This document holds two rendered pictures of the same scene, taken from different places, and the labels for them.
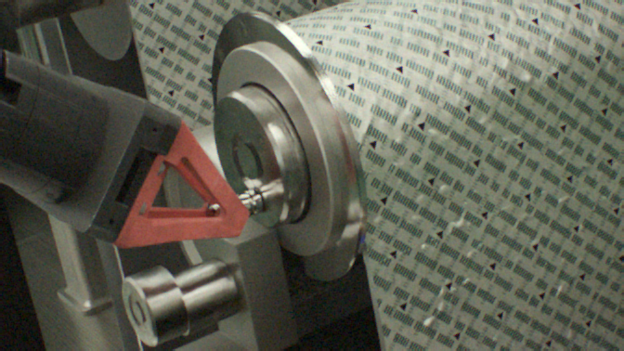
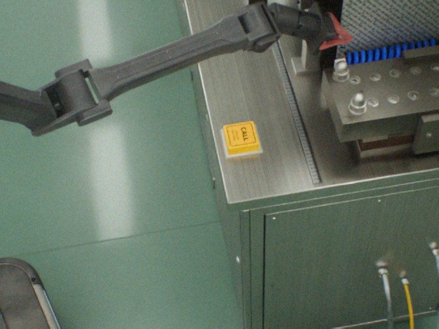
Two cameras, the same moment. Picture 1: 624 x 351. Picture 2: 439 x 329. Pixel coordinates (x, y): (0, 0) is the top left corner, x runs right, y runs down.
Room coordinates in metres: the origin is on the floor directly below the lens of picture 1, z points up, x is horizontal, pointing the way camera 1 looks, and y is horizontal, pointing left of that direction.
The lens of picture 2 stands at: (-0.60, -0.18, 2.22)
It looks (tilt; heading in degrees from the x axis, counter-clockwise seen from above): 54 degrees down; 21
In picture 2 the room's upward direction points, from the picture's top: 4 degrees counter-clockwise
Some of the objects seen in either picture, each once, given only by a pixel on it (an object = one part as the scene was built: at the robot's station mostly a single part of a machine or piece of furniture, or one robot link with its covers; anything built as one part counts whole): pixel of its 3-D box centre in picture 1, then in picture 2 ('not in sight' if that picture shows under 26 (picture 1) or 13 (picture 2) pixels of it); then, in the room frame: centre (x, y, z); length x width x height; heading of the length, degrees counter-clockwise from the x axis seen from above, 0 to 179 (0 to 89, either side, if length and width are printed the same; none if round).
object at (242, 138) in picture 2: not in sight; (241, 138); (0.38, 0.14, 0.91); 0.07 x 0.07 x 0.02; 27
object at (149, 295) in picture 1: (154, 305); not in sight; (0.63, 0.09, 1.18); 0.04 x 0.02 x 0.04; 27
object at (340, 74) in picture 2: not in sight; (341, 69); (0.51, -0.05, 1.05); 0.04 x 0.04 x 0.04
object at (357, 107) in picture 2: not in sight; (358, 101); (0.43, -0.10, 1.05); 0.04 x 0.04 x 0.04
